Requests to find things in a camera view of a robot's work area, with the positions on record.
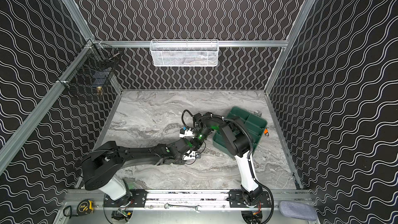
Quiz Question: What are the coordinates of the white mesh wall basket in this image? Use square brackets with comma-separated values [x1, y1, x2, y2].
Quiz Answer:
[149, 39, 220, 67]

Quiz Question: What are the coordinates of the yellow black tape measure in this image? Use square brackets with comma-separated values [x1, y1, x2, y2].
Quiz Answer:
[63, 199, 94, 218]

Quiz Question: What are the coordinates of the brass padlock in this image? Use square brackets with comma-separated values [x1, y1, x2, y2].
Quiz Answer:
[96, 86, 103, 96]

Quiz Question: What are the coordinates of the black wire wall basket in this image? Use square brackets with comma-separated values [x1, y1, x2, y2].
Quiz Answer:
[61, 44, 121, 102]

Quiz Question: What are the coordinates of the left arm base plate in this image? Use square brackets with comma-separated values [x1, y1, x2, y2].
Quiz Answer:
[103, 189, 148, 208]

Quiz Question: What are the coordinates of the aluminium front rail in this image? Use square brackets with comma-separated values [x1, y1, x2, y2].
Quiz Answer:
[63, 188, 312, 211]

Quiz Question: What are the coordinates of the green divided plastic tray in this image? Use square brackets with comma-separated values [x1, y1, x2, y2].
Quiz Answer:
[212, 106, 268, 156]

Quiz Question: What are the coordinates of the grey cloth pad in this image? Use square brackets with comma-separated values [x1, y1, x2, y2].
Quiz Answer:
[279, 201, 318, 222]

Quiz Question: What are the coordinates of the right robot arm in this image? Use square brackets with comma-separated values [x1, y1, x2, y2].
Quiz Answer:
[179, 112, 263, 206]

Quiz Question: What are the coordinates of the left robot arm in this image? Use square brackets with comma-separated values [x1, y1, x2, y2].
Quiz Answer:
[80, 137, 203, 191]

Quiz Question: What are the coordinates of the orange handled adjustable wrench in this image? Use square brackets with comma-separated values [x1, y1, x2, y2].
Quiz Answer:
[255, 111, 269, 137]

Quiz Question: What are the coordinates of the silver combination wrench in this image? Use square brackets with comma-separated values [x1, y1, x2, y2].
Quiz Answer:
[164, 203, 201, 213]

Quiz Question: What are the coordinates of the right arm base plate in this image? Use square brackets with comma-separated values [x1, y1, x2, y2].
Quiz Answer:
[226, 190, 272, 208]

